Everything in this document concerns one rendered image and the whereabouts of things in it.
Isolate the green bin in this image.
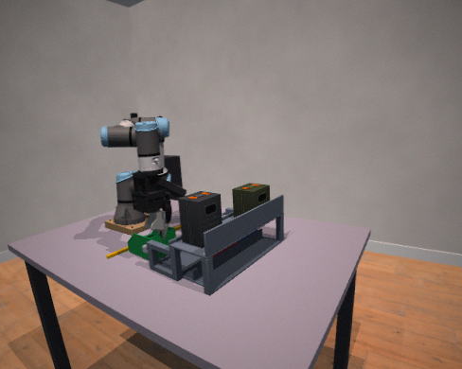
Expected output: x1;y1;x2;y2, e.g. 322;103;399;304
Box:
128;227;176;259

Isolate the yellow bar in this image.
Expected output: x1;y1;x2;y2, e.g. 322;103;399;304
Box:
106;225;181;258

